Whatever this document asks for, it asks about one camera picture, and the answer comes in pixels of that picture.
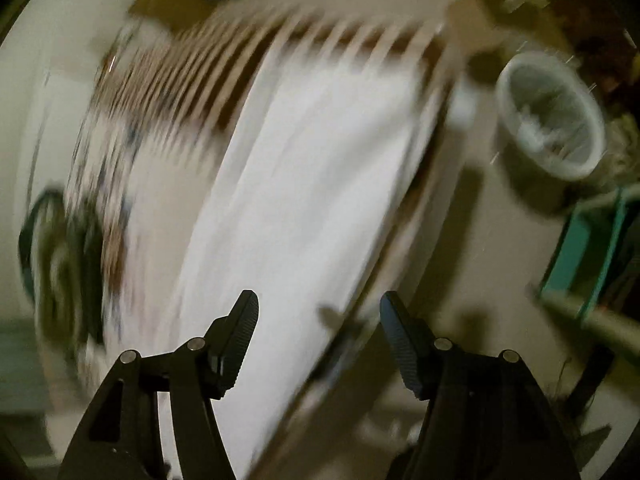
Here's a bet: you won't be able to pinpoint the patterned cloth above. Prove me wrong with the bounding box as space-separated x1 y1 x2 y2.
62 105 151 391

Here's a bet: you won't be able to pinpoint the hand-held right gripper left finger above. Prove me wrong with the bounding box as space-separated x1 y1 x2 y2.
58 289 260 480

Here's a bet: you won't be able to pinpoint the white pants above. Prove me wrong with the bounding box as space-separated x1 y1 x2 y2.
159 50 426 480

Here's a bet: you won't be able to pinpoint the white round basket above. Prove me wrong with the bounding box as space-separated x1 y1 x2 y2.
495 52 607 182

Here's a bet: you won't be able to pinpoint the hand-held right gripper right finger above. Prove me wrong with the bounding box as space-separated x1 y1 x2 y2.
379 291 581 480

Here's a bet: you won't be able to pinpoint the teal stool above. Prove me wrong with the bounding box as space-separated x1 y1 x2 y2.
537 187 640 321

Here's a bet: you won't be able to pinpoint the dark green round object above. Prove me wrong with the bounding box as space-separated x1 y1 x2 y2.
19 187 106 346

